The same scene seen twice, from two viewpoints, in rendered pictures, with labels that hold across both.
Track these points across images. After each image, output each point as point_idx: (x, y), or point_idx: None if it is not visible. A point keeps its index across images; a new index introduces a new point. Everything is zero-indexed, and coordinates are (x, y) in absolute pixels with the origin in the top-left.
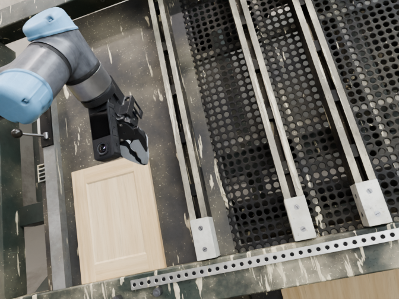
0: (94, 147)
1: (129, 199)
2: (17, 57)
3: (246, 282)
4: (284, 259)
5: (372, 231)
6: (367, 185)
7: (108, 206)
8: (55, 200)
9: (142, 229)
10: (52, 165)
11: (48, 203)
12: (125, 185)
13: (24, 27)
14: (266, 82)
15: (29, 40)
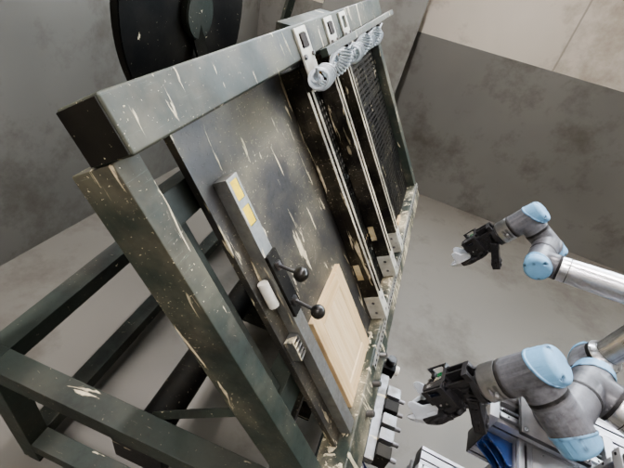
0: (500, 263)
1: (344, 312)
2: (554, 234)
3: (391, 312)
4: (394, 288)
5: (398, 253)
6: (397, 231)
7: (339, 330)
8: (323, 361)
9: (356, 327)
10: (307, 329)
11: (320, 370)
12: (340, 302)
13: (549, 218)
14: (370, 179)
15: (545, 223)
